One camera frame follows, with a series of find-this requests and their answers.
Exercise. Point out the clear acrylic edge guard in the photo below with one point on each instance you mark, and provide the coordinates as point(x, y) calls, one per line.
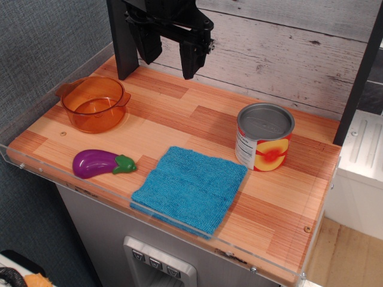
point(271, 222)

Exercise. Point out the tin can with label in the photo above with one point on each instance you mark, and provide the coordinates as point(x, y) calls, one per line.
point(263, 136)

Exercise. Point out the purple toy eggplant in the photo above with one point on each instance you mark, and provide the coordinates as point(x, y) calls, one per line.
point(93, 162)

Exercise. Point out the dark vertical support post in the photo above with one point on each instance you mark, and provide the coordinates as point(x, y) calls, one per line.
point(125, 51)

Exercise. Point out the dark right frame post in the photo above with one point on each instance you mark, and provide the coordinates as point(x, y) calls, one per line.
point(366, 64)

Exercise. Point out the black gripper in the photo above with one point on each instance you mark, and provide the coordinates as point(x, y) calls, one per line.
point(180, 21)

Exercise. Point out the orange transparent plastic pot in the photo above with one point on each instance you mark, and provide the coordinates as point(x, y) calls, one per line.
point(94, 104)

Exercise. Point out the orange plush object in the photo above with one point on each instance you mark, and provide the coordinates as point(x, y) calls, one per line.
point(37, 280)

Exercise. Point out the blue terry towel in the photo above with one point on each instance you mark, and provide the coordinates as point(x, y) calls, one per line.
point(190, 190)

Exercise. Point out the silver dispenser button panel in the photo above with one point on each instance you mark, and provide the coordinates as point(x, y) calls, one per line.
point(150, 266)

